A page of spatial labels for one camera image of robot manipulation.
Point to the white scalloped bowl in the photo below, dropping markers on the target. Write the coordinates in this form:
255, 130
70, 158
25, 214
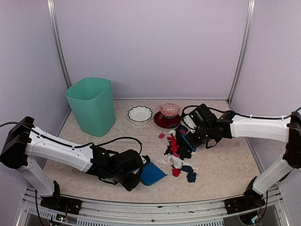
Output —
140, 115

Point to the pink patterned inverted bowl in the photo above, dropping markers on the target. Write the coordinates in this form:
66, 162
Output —
169, 109

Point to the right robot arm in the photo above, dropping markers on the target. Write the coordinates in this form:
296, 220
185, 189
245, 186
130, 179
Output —
204, 127

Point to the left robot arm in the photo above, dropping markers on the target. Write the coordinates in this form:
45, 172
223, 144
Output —
25, 141

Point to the blue hand brush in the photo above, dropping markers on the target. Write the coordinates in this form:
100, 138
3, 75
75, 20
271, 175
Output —
188, 143

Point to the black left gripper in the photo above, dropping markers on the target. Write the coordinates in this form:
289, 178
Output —
130, 186

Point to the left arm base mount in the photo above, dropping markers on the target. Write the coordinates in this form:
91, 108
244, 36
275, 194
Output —
61, 203

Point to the blue plastic dustpan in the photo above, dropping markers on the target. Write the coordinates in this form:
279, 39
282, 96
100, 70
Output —
151, 174

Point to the teal plastic waste bin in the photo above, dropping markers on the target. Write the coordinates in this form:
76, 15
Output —
91, 101

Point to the red patterned bowl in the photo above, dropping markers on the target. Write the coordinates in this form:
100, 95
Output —
167, 122

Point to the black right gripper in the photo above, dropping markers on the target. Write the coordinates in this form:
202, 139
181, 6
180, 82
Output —
193, 142

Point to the red paper scrap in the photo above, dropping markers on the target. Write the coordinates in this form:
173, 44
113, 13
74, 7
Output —
176, 172

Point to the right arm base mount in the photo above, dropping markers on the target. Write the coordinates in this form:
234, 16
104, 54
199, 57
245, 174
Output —
248, 201

